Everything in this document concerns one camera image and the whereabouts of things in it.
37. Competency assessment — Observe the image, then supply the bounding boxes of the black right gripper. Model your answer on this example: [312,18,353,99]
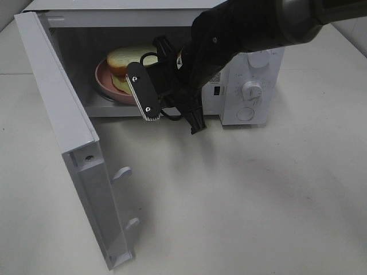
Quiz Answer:
[149,36,206,135]

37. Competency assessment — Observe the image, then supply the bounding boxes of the sandwich with green lettuce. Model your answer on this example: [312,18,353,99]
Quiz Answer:
[107,45,157,90]

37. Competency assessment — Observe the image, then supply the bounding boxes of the round white door button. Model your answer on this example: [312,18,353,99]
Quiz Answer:
[236,107,255,121]

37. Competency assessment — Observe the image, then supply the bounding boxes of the white microwave knob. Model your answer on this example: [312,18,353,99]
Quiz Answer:
[248,50,271,69]
[241,81,263,104]

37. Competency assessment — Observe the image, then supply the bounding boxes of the pink plate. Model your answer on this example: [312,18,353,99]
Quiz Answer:
[95,58,136,105]

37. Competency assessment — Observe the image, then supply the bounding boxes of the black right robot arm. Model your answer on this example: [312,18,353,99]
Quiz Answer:
[143,0,366,133]

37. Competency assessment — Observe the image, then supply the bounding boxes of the white warning label sticker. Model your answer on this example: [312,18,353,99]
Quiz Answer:
[208,72,221,85]

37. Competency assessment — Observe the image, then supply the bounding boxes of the white microwave oven body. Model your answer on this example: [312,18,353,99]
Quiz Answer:
[15,1,284,125]

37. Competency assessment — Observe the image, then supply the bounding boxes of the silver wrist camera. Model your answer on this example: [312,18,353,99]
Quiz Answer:
[126,62,161,121]

